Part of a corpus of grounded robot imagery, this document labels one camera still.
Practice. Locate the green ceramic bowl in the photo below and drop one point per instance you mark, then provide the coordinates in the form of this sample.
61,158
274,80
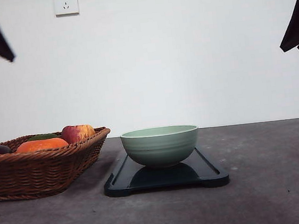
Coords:
160,147

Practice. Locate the brown wicker basket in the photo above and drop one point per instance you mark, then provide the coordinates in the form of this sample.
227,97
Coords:
45,173

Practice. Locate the dark green fruit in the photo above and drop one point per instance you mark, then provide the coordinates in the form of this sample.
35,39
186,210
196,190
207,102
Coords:
42,137

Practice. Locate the orange tangerine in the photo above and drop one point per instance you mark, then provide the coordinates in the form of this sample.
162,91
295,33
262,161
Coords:
41,145

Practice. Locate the red yellow apple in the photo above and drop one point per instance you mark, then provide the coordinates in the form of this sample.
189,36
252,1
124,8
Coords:
72,133

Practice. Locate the dark blue rectangular tray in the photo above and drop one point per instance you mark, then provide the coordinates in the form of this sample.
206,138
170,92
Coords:
130,176

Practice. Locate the white wall socket left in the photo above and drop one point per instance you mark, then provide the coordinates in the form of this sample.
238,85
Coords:
66,8

